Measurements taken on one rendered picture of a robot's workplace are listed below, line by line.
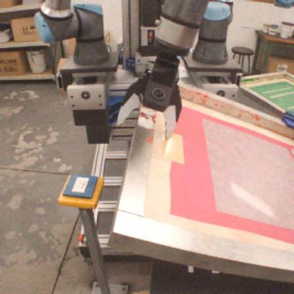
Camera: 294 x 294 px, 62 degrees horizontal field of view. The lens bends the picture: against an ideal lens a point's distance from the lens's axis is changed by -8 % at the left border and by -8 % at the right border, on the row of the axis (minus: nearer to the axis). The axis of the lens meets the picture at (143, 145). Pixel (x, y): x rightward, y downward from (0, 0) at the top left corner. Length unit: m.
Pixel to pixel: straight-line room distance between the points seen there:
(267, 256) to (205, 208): 0.14
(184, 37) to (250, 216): 0.35
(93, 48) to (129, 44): 0.25
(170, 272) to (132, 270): 1.09
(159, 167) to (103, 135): 0.61
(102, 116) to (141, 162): 0.62
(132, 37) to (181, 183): 0.86
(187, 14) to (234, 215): 0.37
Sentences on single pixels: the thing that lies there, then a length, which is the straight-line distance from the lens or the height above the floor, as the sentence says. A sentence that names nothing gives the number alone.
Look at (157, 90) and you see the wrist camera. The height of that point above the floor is 1.40.
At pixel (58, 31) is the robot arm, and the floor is 1.41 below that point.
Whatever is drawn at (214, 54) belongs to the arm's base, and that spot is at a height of 1.30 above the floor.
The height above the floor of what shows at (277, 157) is 1.15.
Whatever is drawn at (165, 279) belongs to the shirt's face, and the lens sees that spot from 0.71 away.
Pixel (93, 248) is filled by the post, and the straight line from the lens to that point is 1.16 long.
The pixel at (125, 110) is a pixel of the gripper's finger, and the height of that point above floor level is 1.32.
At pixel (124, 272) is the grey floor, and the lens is 1.79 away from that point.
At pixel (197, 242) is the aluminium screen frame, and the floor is 1.27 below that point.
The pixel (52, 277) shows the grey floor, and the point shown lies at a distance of 1.85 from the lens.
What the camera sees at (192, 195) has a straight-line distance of 0.49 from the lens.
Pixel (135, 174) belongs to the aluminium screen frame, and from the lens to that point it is 0.43.
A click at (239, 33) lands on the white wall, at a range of 4.50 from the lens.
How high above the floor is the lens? 1.58
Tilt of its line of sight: 35 degrees down
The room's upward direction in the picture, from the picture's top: straight up
